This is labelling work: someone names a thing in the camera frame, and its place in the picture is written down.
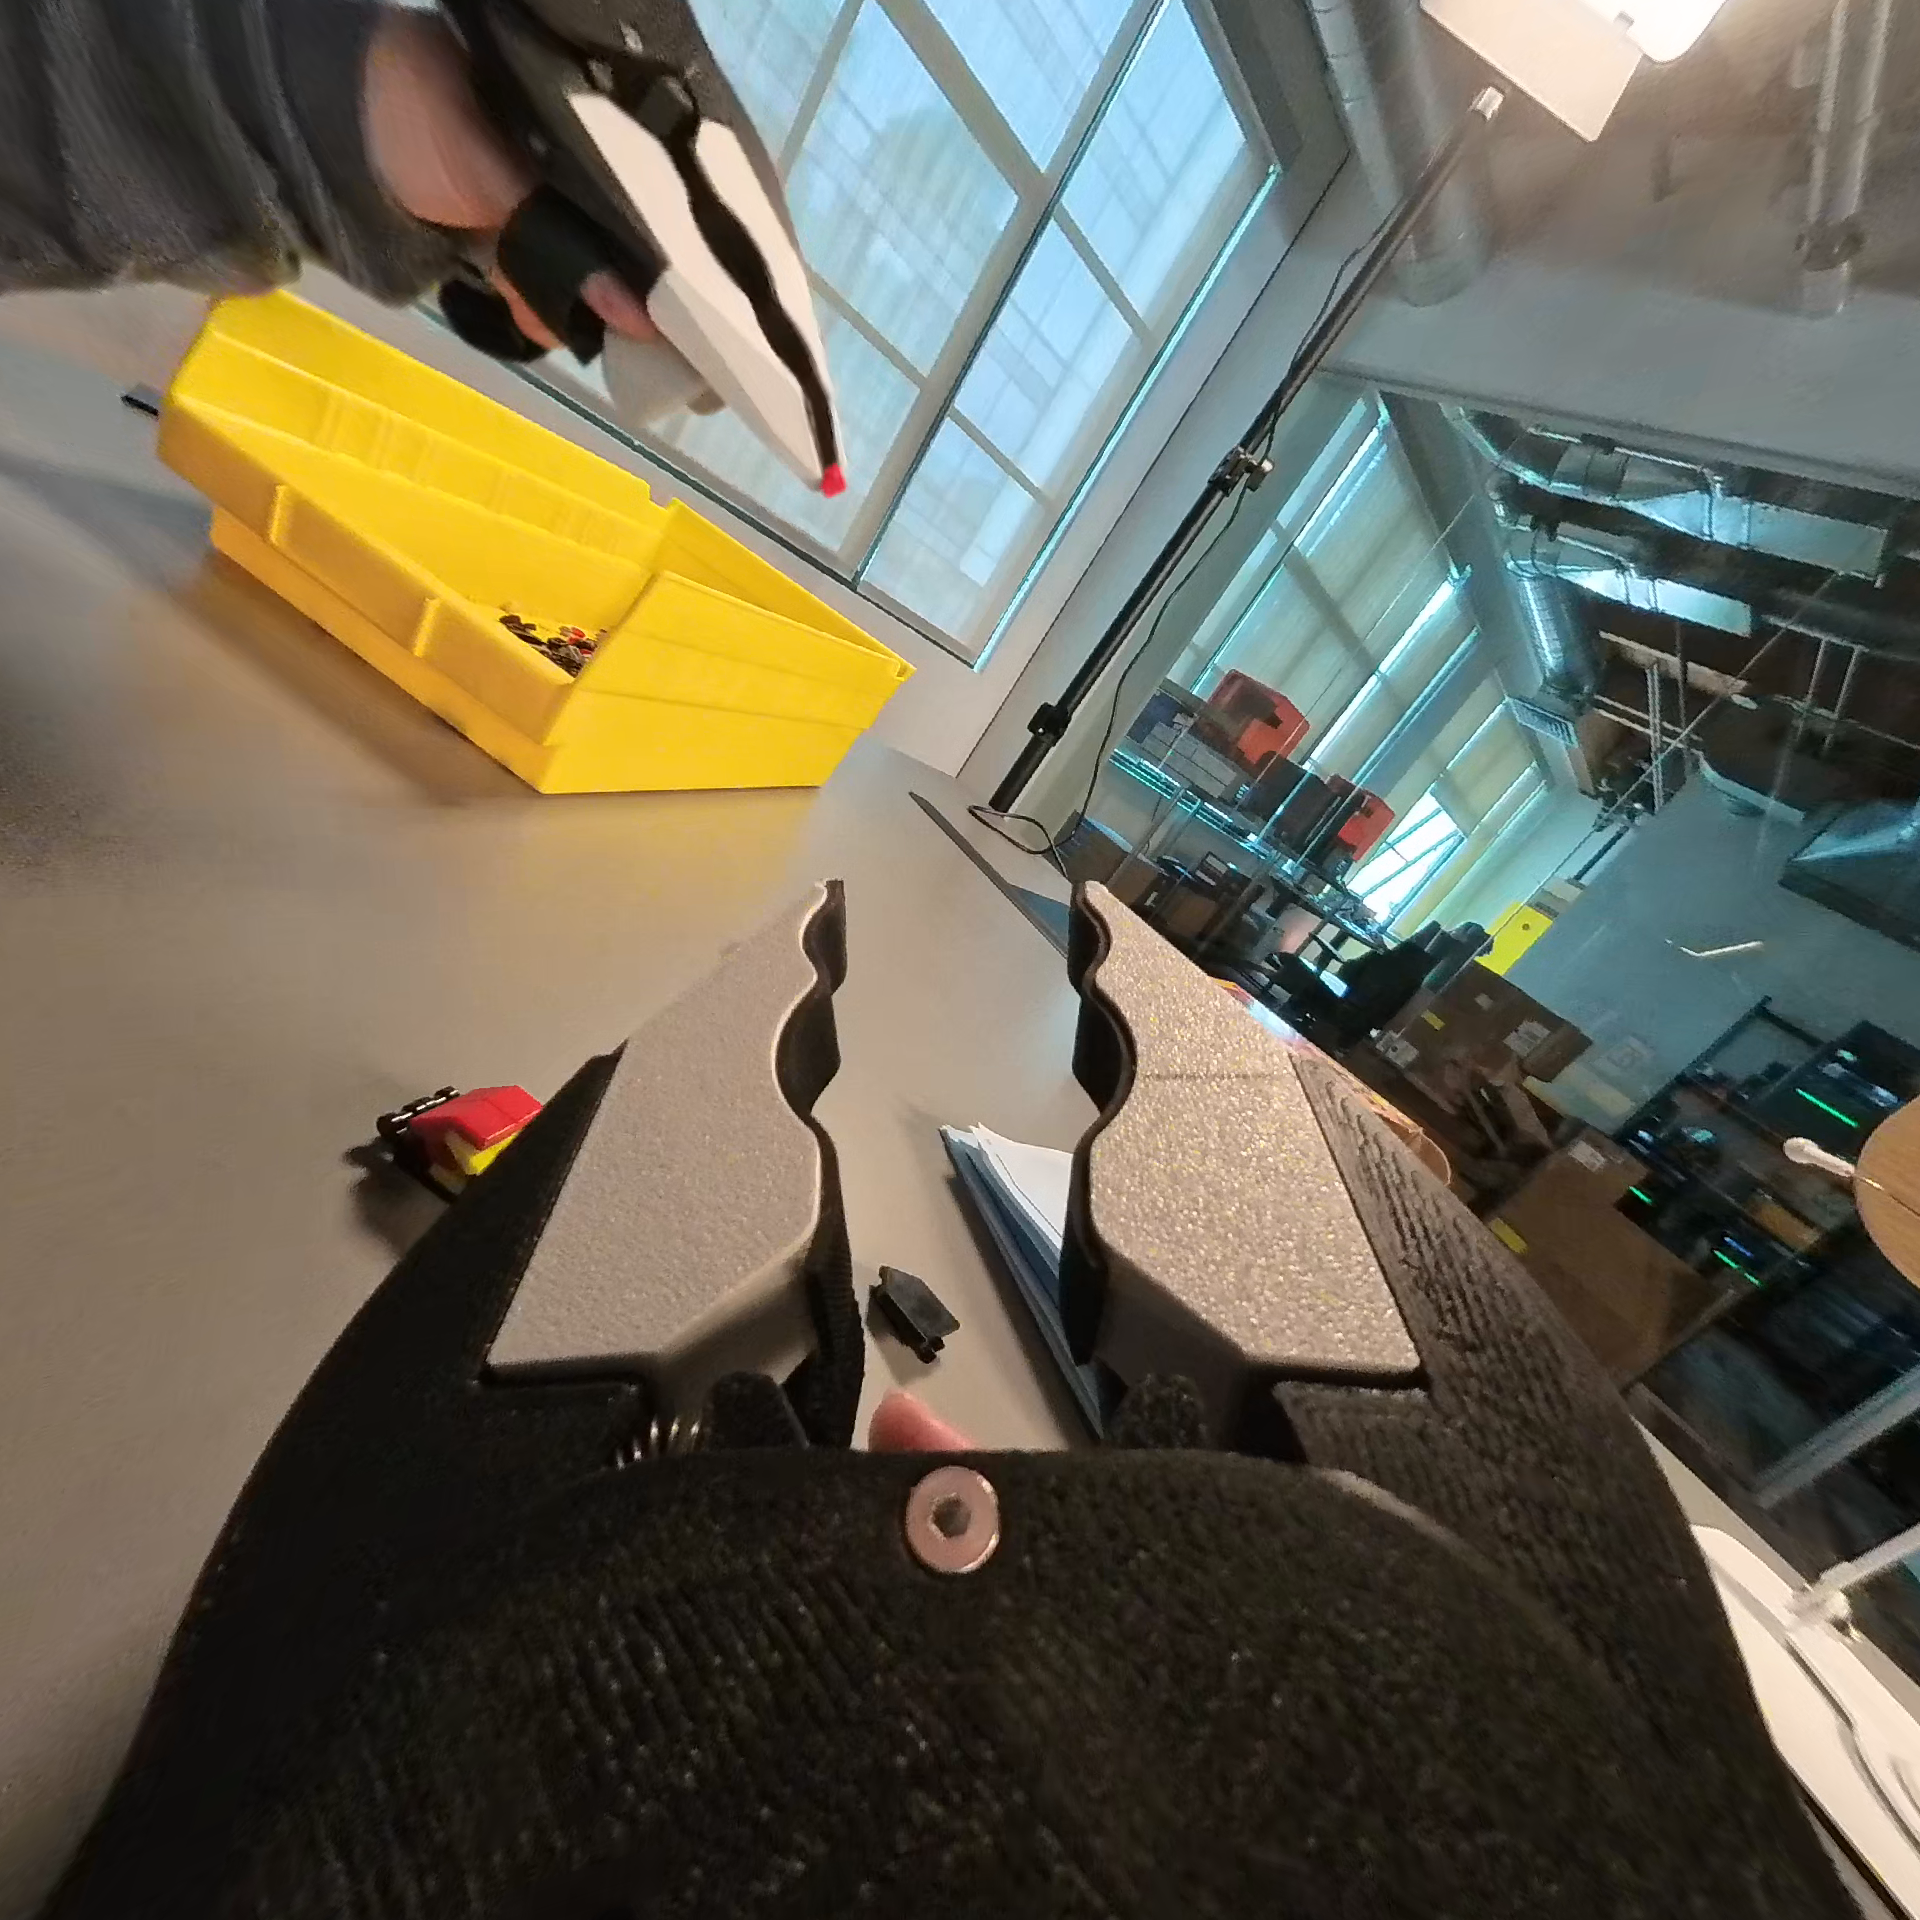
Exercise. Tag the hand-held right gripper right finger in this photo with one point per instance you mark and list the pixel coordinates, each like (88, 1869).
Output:
(1229, 1200)

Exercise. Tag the person's left forearm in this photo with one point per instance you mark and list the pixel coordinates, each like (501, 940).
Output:
(136, 118)

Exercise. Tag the studio light panel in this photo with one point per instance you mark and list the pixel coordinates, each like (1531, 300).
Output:
(1546, 59)

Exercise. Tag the black office chair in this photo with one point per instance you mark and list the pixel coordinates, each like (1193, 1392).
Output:
(1366, 983)

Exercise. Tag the large grid window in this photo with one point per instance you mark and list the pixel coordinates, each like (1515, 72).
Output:
(931, 300)

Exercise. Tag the wooden book stand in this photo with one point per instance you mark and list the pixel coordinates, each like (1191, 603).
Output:
(1891, 1186)

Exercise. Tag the angular black lego piece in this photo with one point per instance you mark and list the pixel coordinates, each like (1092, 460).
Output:
(913, 1308)

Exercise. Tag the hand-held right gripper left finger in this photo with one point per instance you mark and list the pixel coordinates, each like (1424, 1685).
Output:
(674, 1200)

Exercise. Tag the brown cardboard box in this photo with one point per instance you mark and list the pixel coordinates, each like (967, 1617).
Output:
(1499, 1037)
(1605, 1262)

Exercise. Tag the open instruction booklet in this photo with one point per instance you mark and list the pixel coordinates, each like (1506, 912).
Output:
(1028, 1186)

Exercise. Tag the person's left hand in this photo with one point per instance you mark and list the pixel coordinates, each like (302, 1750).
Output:
(436, 134)

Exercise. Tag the metal shelf with orange cases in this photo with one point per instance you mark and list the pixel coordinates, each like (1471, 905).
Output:
(1253, 713)

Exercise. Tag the pile of loose lego pieces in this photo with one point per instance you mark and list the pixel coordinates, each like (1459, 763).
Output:
(555, 644)

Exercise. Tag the red yellow lego model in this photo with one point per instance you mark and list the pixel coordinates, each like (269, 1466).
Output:
(481, 1118)

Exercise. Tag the silver ventilation duct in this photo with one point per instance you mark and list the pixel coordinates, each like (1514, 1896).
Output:
(1397, 179)

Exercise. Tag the yellow plastic bin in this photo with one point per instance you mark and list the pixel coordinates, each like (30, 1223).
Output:
(720, 705)

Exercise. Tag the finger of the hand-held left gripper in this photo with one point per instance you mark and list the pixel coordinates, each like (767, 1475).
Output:
(767, 254)
(691, 300)

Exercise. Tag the yellow sign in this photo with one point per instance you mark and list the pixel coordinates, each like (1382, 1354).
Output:
(1522, 930)

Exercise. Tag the person's right hand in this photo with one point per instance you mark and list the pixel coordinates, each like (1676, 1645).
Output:
(913, 1423)

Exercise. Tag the black light stand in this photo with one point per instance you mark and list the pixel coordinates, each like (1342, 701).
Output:
(1245, 465)

